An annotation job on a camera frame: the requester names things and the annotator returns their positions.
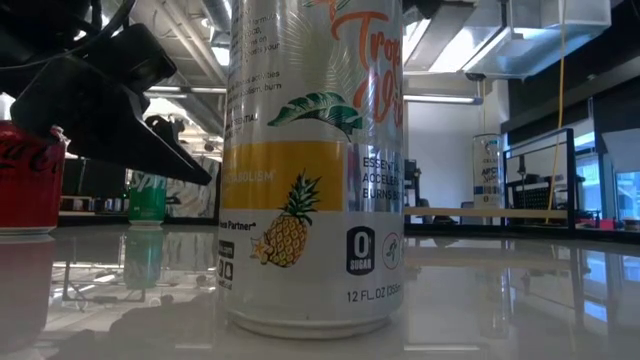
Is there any white blue Arctic Celsius can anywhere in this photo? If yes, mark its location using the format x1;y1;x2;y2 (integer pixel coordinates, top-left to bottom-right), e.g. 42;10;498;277
472;132;505;210

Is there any red cola can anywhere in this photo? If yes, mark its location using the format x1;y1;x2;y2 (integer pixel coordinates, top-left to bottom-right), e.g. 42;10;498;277
0;119;68;236

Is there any black frame wooden shelf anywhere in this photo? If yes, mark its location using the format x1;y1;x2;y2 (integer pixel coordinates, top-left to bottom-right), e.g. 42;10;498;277
403;127;576;234

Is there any long ceiling tube light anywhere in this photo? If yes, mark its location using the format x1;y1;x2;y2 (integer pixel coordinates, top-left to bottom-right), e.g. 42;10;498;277
189;85;484;105

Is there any white green patterned cloth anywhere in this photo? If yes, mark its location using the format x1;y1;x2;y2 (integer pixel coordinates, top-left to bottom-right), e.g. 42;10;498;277
164;157;222;219

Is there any silver ribbed ceiling duct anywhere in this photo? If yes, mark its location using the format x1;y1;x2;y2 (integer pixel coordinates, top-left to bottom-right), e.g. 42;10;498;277
149;49;227;136

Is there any glowing blue window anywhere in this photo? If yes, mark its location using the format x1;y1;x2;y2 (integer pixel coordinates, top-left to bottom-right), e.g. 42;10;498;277
615;171;640;221

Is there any white ceiling hood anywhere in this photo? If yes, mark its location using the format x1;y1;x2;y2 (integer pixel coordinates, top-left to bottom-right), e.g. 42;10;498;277
462;0;612;81

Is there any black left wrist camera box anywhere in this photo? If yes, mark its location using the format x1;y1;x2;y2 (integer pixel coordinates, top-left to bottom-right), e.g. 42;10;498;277
92;23;178;99

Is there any smooth silver ceiling pipe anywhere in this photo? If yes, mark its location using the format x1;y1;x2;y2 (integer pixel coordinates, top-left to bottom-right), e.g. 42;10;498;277
202;0;232;31

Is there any green Sprite can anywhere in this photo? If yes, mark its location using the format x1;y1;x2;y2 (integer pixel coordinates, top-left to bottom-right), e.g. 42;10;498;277
127;169;169;227

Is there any white pineapple Celsius can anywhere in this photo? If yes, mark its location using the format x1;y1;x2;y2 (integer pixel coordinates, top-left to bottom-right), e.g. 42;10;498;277
218;0;405;340

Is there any black cabinet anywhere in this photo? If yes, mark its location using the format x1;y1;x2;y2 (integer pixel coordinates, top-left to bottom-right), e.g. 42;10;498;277
403;159;421;224

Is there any black screen panel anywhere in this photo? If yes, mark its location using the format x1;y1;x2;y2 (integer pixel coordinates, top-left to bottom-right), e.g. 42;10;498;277
62;158;129;211

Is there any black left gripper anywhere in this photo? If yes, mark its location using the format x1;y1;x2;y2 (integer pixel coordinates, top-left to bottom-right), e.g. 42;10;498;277
0;27;212;186

